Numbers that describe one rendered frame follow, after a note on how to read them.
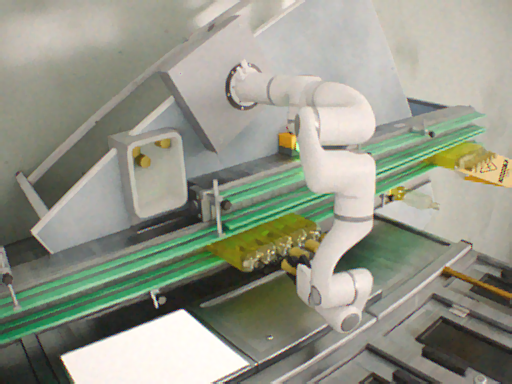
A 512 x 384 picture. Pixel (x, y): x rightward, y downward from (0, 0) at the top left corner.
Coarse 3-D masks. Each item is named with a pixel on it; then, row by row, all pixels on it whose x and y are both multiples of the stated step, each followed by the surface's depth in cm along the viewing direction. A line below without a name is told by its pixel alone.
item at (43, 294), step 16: (416, 160) 191; (288, 208) 152; (256, 224) 143; (176, 240) 135; (192, 240) 136; (208, 240) 134; (128, 256) 127; (144, 256) 127; (160, 256) 127; (176, 256) 128; (80, 272) 119; (96, 272) 119; (112, 272) 119; (128, 272) 120; (48, 288) 111; (64, 288) 111; (80, 288) 111; (0, 304) 103; (32, 304) 103
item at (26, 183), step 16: (224, 16) 203; (176, 48) 194; (160, 64) 191; (144, 80) 188; (96, 112) 182; (80, 128) 177; (64, 144) 174; (48, 160) 171; (16, 176) 177; (32, 176) 168; (32, 192) 154
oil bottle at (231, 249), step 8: (224, 240) 137; (232, 240) 137; (240, 240) 137; (208, 248) 143; (216, 248) 139; (224, 248) 135; (232, 248) 133; (240, 248) 132; (248, 248) 132; (224, 256) 136; (232, 256) 133; (240, 256) 129; (248, 256) 128; (256, 256) 129; (232, 264) 134; (240, 264) 130; (248, 264) 128
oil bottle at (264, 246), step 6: (240, 234) 140; (246, 234) 140; (252, 234) 140; (246, 240) 137; (252, 240) 136; (258, 240) 136; (264, 240) 136; (270, 240) 135; (252, 246) 134; (258, 246) 133; (264, 246) 133; (270, 246) 133; (264, 252) 131; (270, 252) 132; (276, 252) 134; (264, 258) 132
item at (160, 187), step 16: (144, 144) 135; (176, 144) 135; (128, 160) 126; (160, 160) 140; (176, 160) 138; (144, 176) 138; (160, 176) 141; (176, 176) 140; (144, 192) 139; (160, 192) 143; (176, 192) 143; (144, 208) 136; (160, 208) 136
